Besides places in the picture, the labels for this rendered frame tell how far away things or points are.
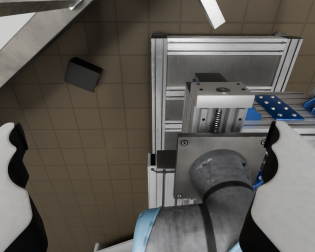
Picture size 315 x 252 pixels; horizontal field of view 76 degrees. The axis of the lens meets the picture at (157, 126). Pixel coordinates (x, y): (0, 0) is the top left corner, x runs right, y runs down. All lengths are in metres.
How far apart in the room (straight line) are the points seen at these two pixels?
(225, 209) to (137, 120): 1.32
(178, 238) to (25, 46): 0.74
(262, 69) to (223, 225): 1.15
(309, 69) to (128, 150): 1.53
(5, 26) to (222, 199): 0.89
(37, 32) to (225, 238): 0.77
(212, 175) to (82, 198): 2.05
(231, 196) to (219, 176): 0.06
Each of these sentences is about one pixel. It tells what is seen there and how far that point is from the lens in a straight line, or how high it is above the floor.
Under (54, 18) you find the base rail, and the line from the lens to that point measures 0.78.
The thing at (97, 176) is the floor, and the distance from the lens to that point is 2.12.
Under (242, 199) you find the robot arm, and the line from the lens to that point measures 0.45.
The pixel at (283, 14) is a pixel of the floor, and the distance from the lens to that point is 1.64.
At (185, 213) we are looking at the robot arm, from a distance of 0.42.
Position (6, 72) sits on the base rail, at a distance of 0.92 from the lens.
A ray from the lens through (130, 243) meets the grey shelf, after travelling 2.80.
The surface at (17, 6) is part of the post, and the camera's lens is 0.45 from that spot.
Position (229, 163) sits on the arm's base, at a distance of 0.49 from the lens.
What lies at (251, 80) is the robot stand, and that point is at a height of 0.21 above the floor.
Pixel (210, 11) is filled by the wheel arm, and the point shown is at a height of 0.85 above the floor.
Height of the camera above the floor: 1.42
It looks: 57 degrees down
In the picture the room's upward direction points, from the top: 178 degrees clockwise
